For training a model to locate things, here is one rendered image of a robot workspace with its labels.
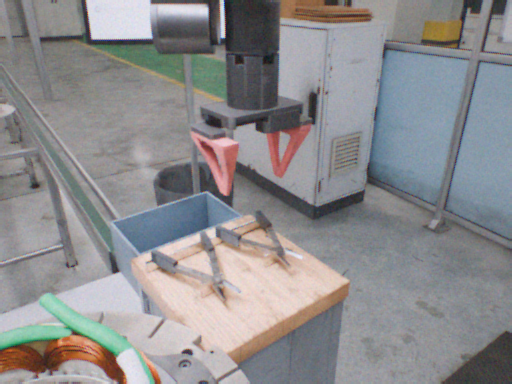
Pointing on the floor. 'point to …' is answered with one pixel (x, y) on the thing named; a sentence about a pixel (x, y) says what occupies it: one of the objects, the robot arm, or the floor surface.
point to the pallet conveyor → (91, 220)
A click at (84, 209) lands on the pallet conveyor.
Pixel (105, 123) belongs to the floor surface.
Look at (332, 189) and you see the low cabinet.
